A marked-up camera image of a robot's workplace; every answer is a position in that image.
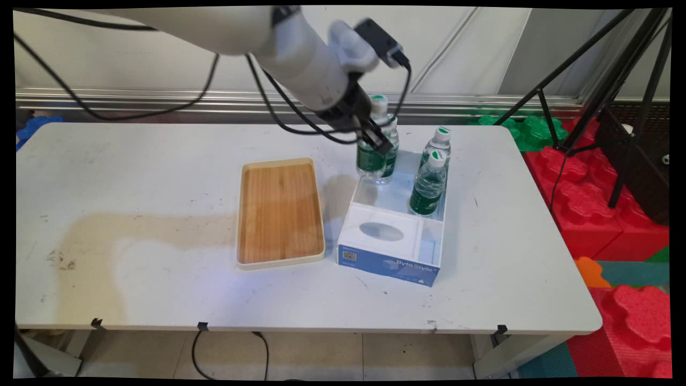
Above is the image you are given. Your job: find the large red foam block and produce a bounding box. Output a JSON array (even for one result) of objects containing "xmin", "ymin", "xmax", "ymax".
[{"xmin": 523, "ymin": 117, "xmax": 670, "ymax": 262}]

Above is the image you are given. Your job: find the aluminium wall rail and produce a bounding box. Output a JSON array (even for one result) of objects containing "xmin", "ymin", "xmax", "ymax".
[{"xmin": 15, "ymin": 87, "xmax": 670, "ymax": 125}]

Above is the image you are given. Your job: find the wooden tray with cream rim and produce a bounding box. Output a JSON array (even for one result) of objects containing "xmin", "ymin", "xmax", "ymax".
[{"xmin": 236, "ymin": 157, "xmax": 326, "ymax": 270}]

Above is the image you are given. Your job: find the orange foam piece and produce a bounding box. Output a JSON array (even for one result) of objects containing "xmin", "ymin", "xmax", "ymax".
[{"xmin": 575, "ymin": 256, "xmax": 612, "ymax": 290}]

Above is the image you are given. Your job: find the white and blue cardboard box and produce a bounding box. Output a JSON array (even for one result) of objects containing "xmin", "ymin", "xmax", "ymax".
[{"xmin": 337, "ymin": 149, "xmax": 448, "ymax": 287}]

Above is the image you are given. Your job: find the white table leg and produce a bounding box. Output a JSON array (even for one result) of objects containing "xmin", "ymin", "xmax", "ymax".
[
  {"xmin": 472, "ymin": 333, "xmax": 575, "ymax": 380},
  {"xmin": 13, "ymin": 327, "xmax": 84, "ymax": 377}
]

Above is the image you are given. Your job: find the blue foam piece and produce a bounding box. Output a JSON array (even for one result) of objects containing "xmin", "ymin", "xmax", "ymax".
[{"xmin": 16, "ymin": 115, "xmax": 65, "ymax": 152}]

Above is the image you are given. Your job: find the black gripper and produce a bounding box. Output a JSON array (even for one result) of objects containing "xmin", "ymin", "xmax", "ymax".
[{"xmin": 315, "ymin": 72, "xmax": 395, "ymax": 157}]

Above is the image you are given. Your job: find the green label water bottle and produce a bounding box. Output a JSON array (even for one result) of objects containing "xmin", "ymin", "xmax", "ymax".
[
  {"xmin": 356, "ymin": 95, "xmax": 389, "ymax": 181},
  {"xmin": 374, "ymin": 115, "xmax": 400, "ymax": 186},
  {"xmin": 409, "ymin": 150, "xmax": 449, "ymax": 217},
  {"xmin": 423, "ymin": 127, "xmax": 453, "ymax": 168}
]

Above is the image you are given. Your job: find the black panel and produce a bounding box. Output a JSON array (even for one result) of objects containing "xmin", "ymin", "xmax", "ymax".
[{"xmin": 594, "ymin": 106, "xmax": 670, "ymax": 227}]

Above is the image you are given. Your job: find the black tripod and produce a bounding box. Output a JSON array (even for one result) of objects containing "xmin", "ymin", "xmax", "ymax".
[{"xmin": 493, "ymin": 8, "xmax": 672, "ymax": 210}]

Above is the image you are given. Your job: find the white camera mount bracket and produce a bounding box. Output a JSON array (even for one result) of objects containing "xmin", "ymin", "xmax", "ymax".
[{"xmin": 328, "ymin": 20, "xmax": 380, "ymax": 74}]

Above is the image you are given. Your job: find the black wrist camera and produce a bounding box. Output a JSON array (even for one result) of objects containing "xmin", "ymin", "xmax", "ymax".
[{"xmin": 354, "ymin": 18, "xmax": 411, "ymax": 69}]

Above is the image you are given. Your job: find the black camera cable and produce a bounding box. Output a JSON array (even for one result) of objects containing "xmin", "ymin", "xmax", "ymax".
[{"xmin": 244, "ymin": 51, "xmax": 413, "ymax": 145}]

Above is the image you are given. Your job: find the black cable under table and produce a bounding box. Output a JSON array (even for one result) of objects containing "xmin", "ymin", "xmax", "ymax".
[{"xmin": 191, "ymin": 330, "xmax": 270, "ymax": 381}]

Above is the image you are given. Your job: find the teal foam mat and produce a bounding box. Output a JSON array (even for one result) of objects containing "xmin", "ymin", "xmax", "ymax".
[{"xmin": 595, "ymin": 246, "xmax": 670, "ymax": 291}]

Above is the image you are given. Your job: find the green foam block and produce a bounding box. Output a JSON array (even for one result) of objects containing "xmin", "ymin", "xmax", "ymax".
[{"xmin": 468, "ymin": 110, "xmax": 569, "ymax": 153}]

